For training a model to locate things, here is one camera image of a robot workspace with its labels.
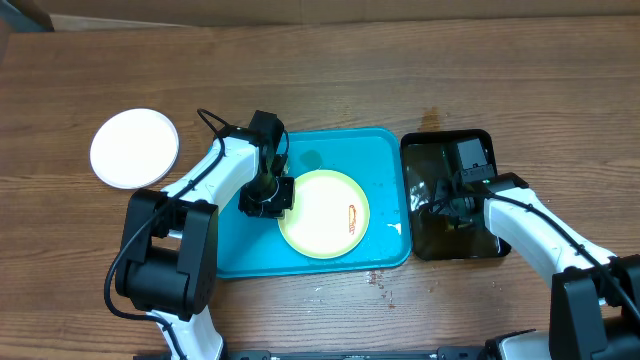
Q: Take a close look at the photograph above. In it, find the yellow plate with sauce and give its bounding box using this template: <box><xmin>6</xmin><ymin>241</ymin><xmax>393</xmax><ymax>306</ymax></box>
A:
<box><xmin>278</xmin><ymin>170</ymin><xmax>370</xmax><ymax>260</ymax></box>

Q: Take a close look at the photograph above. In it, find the white plate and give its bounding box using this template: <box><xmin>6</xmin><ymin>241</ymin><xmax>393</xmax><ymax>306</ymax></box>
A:
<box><xmin>89</xmin><ymin>108</ymin><xmax>180</xmax><ymax>189</ymax></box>

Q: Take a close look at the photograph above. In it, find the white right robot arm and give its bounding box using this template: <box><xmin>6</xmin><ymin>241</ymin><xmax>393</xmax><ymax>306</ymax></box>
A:
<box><xmin>426</xmin><ymin>138</ymin><xmax>639</xmax><ymax>360</ymax></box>

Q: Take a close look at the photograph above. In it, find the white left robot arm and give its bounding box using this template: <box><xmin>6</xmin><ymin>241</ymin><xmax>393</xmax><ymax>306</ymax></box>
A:
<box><xmin>103</xmin><ymin>111</ymin><xmax>294</xmax><ymax>359</ymax></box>

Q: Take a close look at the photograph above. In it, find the black water tray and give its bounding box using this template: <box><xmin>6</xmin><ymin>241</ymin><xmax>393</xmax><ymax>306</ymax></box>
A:
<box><xmin>400</xmin><ymin>129</ymin><xmax>511</xmax><ymax>261</ymax></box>

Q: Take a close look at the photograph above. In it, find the teal plastic tray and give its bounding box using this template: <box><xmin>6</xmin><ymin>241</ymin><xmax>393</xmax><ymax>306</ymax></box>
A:
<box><xmin>217</xmin><ymin>127</ymin><xmax>412</xmax><ymax>279</ymax></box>

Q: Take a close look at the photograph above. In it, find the dark object top left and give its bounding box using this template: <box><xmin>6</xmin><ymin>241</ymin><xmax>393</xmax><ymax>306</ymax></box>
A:
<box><xmin>1</xmin><ymin>0</ymin><xmax>54</xmax><ymax>33</ymax></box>

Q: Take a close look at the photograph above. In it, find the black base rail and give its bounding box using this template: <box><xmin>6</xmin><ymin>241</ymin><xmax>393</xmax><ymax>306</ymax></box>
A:
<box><xmin>220</xmin><ymin>346</ymin><xmax>492</xmax><ymax>360</ymax></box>

